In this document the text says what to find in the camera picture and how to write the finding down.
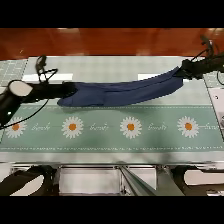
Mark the silver frame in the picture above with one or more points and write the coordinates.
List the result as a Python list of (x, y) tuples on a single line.
[(140, 183)]

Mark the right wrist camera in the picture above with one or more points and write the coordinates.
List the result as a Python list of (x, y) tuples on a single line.
[(208, 45)]

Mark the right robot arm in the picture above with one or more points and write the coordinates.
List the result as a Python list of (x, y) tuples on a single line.
[(206, 66)]

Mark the blue T-shirt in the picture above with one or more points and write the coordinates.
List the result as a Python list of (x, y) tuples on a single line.
[(113, 93)]

